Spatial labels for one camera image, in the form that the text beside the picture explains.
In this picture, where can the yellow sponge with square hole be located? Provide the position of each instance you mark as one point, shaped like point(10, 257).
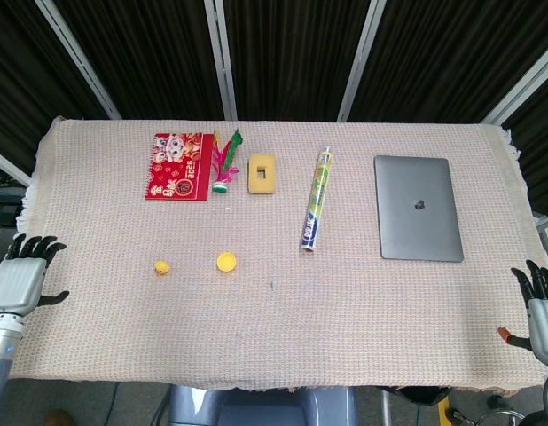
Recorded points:
point(256, 184)

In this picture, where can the beige woven tablecloth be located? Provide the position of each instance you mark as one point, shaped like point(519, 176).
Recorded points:
point(300, 319)

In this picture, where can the cling film roll box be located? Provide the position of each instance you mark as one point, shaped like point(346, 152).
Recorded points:
point(317, 199)

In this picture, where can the blue-grey robot torso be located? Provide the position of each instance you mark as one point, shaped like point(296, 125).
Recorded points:
point(256, 412)

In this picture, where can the grey closed laptop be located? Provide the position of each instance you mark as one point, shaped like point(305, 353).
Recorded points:
point(418, 222)

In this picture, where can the black pleated curtain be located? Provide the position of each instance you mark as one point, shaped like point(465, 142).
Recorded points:
point(158, 53)

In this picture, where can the pink green feather shuttlecock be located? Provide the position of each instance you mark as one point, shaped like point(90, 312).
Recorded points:
point(221, 184)

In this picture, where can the white metal frame post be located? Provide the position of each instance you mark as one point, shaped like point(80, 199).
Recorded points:
point(361, 57)
point(75, 55)
point(8, 166)
point(221, 57)
point(522, 93)

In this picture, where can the small yellow duck toy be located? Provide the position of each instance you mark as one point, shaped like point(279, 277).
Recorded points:
point(162, 267)

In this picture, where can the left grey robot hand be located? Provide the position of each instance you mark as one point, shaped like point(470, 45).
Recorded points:
point(17, 284)

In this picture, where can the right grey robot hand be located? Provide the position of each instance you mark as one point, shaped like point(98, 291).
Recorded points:
point(544, 324)

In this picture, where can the red spiral desk calendar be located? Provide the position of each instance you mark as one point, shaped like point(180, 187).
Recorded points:
point(176, 173)

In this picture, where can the yellow round cap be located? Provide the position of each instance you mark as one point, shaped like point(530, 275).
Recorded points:
point(226, 262)

